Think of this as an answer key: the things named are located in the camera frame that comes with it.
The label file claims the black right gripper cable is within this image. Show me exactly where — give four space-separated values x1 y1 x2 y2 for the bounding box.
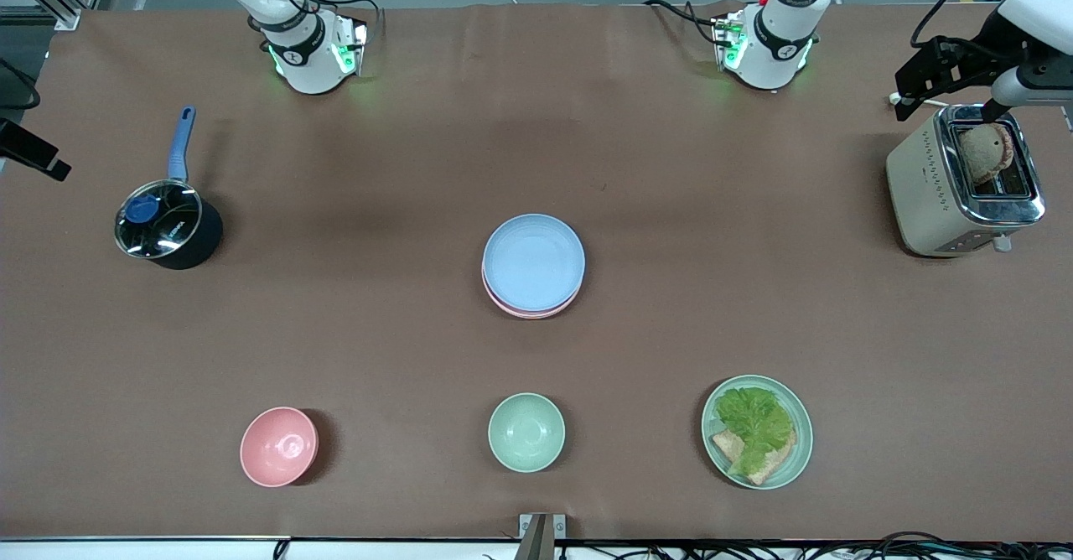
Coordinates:
0 56 42 111

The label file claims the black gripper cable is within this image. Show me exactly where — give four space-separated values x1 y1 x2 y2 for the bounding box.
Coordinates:
910 0 996 48
0 56 42 111

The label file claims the grey metal table bracket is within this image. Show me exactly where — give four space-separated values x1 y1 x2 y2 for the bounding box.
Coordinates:
517 513 568 560

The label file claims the green lettuce leaf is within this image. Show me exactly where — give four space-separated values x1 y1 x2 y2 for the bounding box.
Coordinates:
713 386 796 478

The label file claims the green bowl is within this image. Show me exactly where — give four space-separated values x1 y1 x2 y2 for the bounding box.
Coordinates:
488 392 567 474

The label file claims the pink plate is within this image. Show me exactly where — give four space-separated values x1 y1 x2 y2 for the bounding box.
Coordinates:
482 273 584 320

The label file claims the black pot with blue handle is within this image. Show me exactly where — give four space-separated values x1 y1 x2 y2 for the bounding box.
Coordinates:
115 106 225 272

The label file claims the brown bread slice in toaster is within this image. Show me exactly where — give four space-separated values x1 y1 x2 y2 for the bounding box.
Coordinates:
957 122 1016 187

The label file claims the toasted bread slice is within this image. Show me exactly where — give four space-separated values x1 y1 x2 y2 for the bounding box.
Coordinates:
710 428 798 487

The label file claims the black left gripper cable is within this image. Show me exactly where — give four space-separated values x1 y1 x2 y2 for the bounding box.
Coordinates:
910 0 996 48

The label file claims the green plate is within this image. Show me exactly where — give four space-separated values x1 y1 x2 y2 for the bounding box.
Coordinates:
701 374 815 491

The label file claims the glass lid with blue knob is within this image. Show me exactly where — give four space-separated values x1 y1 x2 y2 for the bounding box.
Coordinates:
115 179 205 259

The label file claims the metal base connector bracket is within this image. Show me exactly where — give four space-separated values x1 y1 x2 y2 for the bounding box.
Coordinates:
330 13 371 77
712 10 748 71

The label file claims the beige chrome toaster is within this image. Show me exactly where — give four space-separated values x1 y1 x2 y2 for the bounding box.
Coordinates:
885 104 1047 258

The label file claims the pink bowl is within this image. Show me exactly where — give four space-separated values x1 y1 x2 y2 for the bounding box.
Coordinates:
240 407 320 489

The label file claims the black base cable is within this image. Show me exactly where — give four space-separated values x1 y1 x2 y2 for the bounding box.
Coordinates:
643 0 723 44

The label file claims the blue plate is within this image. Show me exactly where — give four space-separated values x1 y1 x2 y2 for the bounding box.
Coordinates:
482 213 587 314

